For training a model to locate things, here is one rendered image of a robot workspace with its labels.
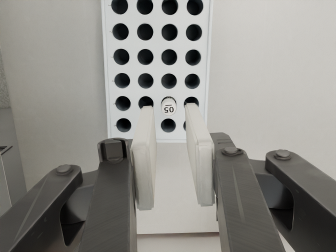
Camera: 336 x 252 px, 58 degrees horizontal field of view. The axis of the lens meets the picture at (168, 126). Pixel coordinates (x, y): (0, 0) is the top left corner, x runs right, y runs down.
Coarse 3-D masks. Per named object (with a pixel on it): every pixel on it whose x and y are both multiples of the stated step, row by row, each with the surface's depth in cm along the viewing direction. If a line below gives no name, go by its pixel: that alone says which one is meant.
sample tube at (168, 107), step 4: (168, 96) 26; (164, 100) 24; (168, 100) 24; (172, 100) 24; (164, 104) 24; (168, 104) 24; (172, 104) 24; (164, 108) 24; (168, 108) 24; (172, 108) 24; (164, 112) 24; (168, 112) 24; (172, 112) 24
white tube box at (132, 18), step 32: (128, 0) 23; (160, 0) 23; (192, 0) 26; (128, 32) 26; (160, 32) 24; (192, 32) 27; (128, 64) 24; (160, 64) 24; (192, 64) 25; (128, 96) 25; (160, 96) 25; (192, 96) 28; (128, 128) 27; (160, 128) 26
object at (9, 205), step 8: (0, 160) 22; (0, 168) 22; (0, 176) 22; (0, 184) 22; (0, 192) 22; (8, 192) 23; (0, 200) 22; (8, 200) 23; (0, 208) 22; (8, 208) 23; (0, 216) 22
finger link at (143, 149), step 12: (144, 108) 18; (144, 120) 16; (144, 132) 14; (132, 144) 13; (144, 144) 12; (132, 156) 12; (144, 156) 12; (144, 168) 13; (144, 180) 13; (144, 192) 13; (144, 204) 13
